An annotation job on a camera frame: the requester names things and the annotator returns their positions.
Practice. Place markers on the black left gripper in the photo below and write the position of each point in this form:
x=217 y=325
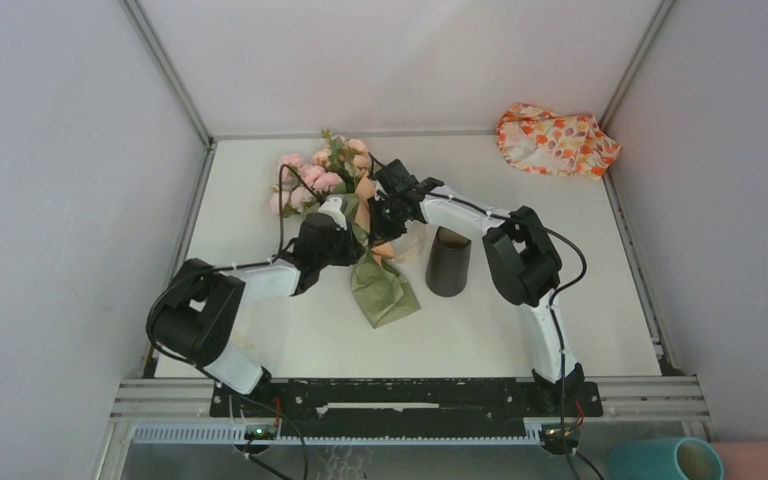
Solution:
x=353 y=248

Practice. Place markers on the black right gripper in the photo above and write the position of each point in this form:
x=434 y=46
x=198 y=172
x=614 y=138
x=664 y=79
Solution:
x=378 y=231

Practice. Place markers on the pink flower bouquet green wrap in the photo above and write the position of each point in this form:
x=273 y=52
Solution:
x=343 y=166

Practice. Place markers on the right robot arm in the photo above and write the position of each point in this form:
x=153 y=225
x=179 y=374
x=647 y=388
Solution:
x=523 y=262

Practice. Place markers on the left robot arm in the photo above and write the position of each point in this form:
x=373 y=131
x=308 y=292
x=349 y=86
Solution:
x=193 y=319

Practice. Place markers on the black conical vase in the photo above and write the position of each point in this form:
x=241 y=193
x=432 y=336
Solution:
x=448 y=263

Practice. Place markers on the orange floral cloth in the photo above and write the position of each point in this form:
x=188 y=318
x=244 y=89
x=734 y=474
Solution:
x=541 y=141

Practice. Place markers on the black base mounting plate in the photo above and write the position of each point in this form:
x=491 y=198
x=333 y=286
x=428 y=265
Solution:
x=423 y=409

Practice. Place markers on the teal cup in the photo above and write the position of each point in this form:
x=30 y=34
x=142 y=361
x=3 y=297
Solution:
x=665 y=458

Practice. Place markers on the pink cup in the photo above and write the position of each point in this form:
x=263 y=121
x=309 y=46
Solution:
x=744 y=460

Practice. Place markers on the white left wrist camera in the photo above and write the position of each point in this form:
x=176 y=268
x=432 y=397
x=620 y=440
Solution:
x=334 y=206

